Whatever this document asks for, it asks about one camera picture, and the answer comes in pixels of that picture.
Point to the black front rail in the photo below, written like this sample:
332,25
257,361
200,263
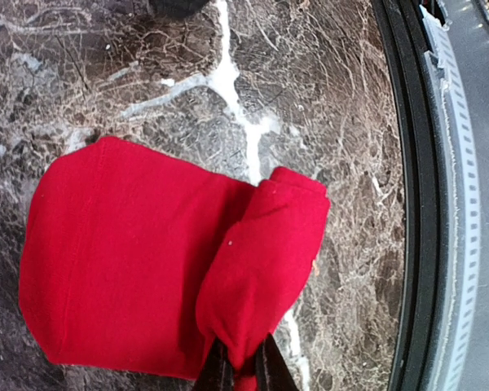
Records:
404,42

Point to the red sock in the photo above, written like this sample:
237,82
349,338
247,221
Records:
136,261

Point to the white slotted cable duct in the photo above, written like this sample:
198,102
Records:
461,231

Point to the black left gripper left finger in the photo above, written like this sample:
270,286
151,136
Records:
217,373

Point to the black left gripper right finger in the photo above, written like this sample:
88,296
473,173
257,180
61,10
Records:
271,370

